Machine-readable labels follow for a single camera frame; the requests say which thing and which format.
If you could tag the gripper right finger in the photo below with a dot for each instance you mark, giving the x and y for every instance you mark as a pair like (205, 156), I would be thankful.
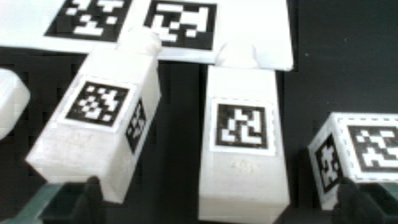
(367, 203)

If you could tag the white tagged cube left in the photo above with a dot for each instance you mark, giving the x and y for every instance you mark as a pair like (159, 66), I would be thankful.
(354, 152)

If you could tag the white chair back frame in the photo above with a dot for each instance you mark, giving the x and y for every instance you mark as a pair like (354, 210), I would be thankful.
(15, 97)

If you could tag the white chair leg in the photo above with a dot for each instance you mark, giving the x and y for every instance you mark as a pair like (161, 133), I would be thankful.
(242, 175)
(91, 141)

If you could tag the white marker base sheet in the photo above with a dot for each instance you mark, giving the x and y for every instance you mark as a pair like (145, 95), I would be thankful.
(74, 25)

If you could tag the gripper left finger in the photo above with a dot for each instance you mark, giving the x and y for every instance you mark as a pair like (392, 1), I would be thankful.
(65, 204)

